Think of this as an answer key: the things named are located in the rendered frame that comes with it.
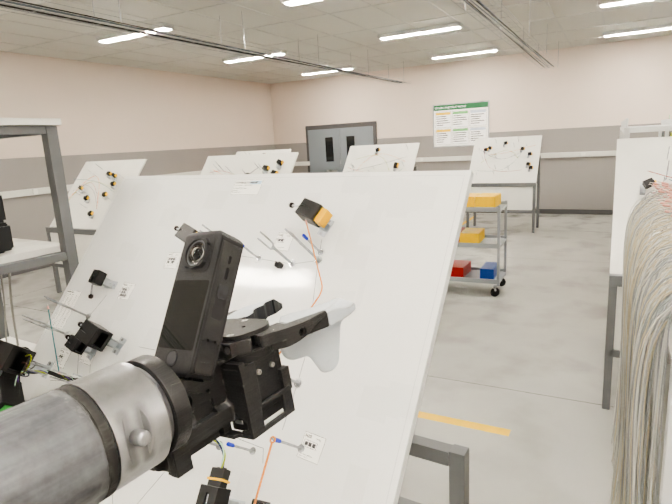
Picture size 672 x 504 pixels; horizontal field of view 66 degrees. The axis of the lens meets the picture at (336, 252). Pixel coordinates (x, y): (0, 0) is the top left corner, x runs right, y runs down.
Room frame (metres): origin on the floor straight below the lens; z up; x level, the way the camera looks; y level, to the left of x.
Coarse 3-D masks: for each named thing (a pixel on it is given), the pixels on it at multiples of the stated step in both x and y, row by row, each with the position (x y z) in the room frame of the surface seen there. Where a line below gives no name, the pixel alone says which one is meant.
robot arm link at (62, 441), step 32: (0, 416) 0.26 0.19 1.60; (32, 416) 0.26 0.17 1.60; (64, 416) 0.27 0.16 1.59; (96, 416) 0.28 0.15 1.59; (0, 448) 0.24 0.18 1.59; (32, 448) 0.25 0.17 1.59; (64, 448) 0.26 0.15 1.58; (96, 448) 0.27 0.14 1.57; (0, 480) 0.23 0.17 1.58; (32, 480) 0.24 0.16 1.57; (64, 480) 0.25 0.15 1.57; (96, 480) 0.26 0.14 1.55
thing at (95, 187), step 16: (112, 160) 6.87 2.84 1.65; (128, 160) 6.71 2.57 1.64; (144, 160) 6.55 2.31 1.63; (80, 176) 6.98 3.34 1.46; (96, 176) 6.79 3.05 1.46; (112, 176) 6.53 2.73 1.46; (80, 192) 6.70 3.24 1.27; (96, 192) 6.37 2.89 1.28; (112, 192) 6.43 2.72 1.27; (80, 208) 6.52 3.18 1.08; (96, 208) 6.22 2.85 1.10; (80, 224) 6.31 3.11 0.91; (96, 224) 6.17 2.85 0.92; (48, 240) 6.53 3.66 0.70; (80, 240) 6.22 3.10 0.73; (80, 256) 6.25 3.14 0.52
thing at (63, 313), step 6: (66, 294) 1.52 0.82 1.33; (72, 294) 1.50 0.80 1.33; (78, 294) 1.49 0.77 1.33; (66, 300) 1.50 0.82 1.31; (72, 300) 1.49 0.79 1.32; (60, 306) 1.49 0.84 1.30; (72, 306) 1.47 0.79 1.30; (60, 312) 1.48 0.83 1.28; (66, 312) 1.46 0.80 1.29; (54, 318) 1.47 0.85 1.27; (60, 318) 1.46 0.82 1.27; (66, 318) 1.45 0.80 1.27; (54, 324) 1.46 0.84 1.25; (60, 324) 1.44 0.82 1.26
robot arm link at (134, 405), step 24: (72, 384) 0.30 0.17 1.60; (96, 384) 0.30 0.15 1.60; (120, 384) 0.30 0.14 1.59; (144, 384) 0.31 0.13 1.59; (120, 408) 0.29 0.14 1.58; (144, 408) 0.30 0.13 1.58; (168, 408) 0.31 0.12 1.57; (120, 432) 0.28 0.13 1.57; (144, 432) 0.29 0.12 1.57; (168, 432) 0.30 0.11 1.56; (120, 456) 0.28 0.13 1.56; (144, 456) 0.29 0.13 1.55; (120, 480) 0.28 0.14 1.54
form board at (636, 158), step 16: (624, 144) 3.54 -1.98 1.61; (640, 144) 3.49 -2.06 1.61; (656, 144) 3.44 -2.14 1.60; (624, 160) 3.46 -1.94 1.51; (640, 160) 3.41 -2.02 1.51; (656, 160) 3.37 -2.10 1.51; (624, 176) 3.38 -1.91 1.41; (640, 176) 3.34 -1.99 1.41; (656, 176) 3.30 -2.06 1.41; (624, 192) 3.31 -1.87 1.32; (640, 192) 3.24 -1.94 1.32; (624, 208) 3.24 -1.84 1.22; (624, 224) 3.17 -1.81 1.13; (608, 288) 3.45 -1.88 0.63; (608, 304) 2.96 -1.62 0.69; (608, 320) 2.96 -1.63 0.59; (608, 336) 2.96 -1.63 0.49; (608, 352) 2.95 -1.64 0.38; (608, 368) 2.95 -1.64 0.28; (608, 384) 2.95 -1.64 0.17; (608, 400) 2.95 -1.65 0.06
